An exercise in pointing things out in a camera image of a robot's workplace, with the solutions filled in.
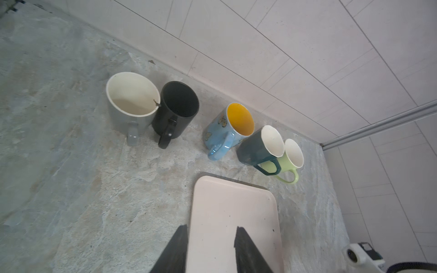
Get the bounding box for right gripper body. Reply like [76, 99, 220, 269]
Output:
[342, 242, 385, 273]

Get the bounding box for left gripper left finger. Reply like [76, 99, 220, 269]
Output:
[150, 225, 188, 273]

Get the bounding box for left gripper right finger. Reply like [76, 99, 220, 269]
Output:
[234, 226, 273, 273]

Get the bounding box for light green mug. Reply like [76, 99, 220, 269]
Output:
[275, 139, 305, 184]

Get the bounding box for dark green mug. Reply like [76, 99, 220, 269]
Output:
[237, 125, 285, 176]

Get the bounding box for iridescent blue butterfly mug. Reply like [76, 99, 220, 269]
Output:
[203, 102, 254, 161]

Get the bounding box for black mug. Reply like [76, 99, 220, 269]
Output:
[152, 81, 200, 149]

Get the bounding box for grey mug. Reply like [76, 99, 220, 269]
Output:
[105, 72, 161, 146]

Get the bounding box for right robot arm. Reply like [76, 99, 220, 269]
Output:
[342, 242, 437, 273]

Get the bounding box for beige plastic tray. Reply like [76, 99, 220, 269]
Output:
[186, 176, 284, 273]

